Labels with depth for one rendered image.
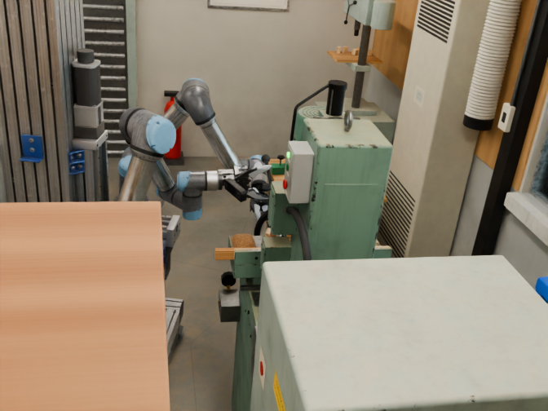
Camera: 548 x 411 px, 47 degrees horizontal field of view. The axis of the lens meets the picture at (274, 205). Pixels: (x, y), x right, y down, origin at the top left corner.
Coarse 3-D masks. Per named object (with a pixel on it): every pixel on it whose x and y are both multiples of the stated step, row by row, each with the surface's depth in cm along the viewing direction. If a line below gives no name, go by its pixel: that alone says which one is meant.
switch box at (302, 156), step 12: (288, 144) 184; (300, 144) 184; (300, 156) 178; (312, 156) 178; (300, 168) 180; (312, 168) 180; (288, 180) 185; (300, 180) 181; (288, 192) 185; (300, 192) 183
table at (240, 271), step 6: (228, 240) 248; (258, 240) 247; (228, 246) 248; (258, 246) 243; (234, 264) 230; (240, 264) 231; (246, 264) 231; (252, 264) 231; (258, 264) 232; (234, 270) 231; (240, 270) 232; (246, 270) 232; (252, 270) 232; (258, 270) 233; (234, 276) 233; (240, 276) 233; (246, 276) 233; (252, 276) 234; (258, 276) 234
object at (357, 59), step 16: (352, 0) 432; (368, 0) 405; (384, 0) 401; (352, 16) 433; (368, 16) 410; (384, 16) 398; (368, 32) 430; (368, 48) 437; (352, 64) 444; (368, 64) 444; (352, 112) 450; (368, 112) 453; (384, 112) 465; (384, 128) 448
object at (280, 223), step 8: (272, 184) 200; (280, 184) 200; (272, 192) 198; (280, 192) 195; (272, 200) 198; (280, 200) 196; (272, 208) 198; (280, 208) 197; (272, 216) 199; (280, 216) 199; (288, 216) 199; (272, 224) 200; (280, 224) 200; (288, 224) 201; (296, 224) 201; (272, 232) 201; (280, 232) 202; (288, 232) 202
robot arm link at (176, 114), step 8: (192, 80) 271; (200, 80) 271; (184, 88) 268; (208, 88) 274; (176, 96) 271; (176, 104) 270; (168, 112) 273; (176, 112) 271; (184, 112) 270; (176, 120) 272; (184, 120) 275; (176, 128) 276; (128, 152) 278
